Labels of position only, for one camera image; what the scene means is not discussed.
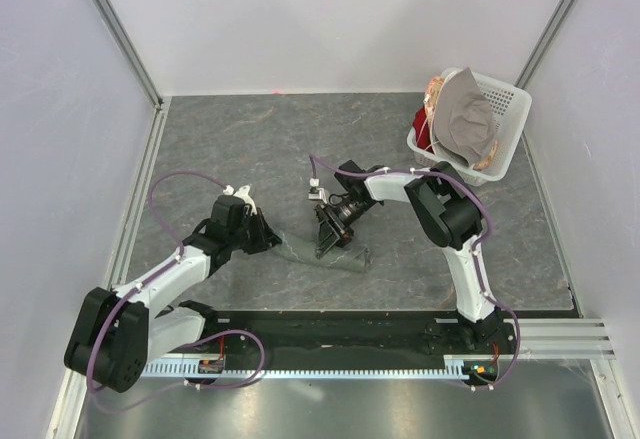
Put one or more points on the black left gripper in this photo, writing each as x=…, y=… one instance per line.
x=263, y=238

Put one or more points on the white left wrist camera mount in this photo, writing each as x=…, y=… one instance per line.
x=243, y=193

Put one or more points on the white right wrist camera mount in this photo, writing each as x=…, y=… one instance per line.
x=317, y=193

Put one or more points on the slotted cable duct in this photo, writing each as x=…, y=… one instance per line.
x=196, y=367

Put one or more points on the grey-green cloth napkin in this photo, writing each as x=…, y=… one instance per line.
x=299, y=250

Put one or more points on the grey cloth in basket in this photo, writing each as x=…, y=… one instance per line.
x=464, y=122

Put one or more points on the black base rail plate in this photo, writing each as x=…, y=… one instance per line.
x=432, y=332

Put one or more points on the patterned pink cloth in basket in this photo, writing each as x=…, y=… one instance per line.
x=432, y=92

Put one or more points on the left aluminium frame post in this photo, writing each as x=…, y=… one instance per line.
x=127, y=48

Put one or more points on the aluminium frame post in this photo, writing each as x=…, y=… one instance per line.
x=549, y=33
x=127, y=48

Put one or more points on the right aluminium frame post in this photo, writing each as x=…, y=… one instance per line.
x=549, y=33

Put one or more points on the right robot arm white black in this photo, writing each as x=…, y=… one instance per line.
x=450, y=215

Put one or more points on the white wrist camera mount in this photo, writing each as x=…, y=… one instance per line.
x=317, y=193
x=243, y=193

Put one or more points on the red cloth in basket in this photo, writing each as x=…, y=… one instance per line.
x=422, y=130

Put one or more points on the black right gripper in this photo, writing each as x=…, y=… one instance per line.
x=329, y=237

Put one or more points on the white plastic basket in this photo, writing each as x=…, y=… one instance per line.
x=511, y=106

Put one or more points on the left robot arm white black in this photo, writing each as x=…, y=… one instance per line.
x=119, y=331

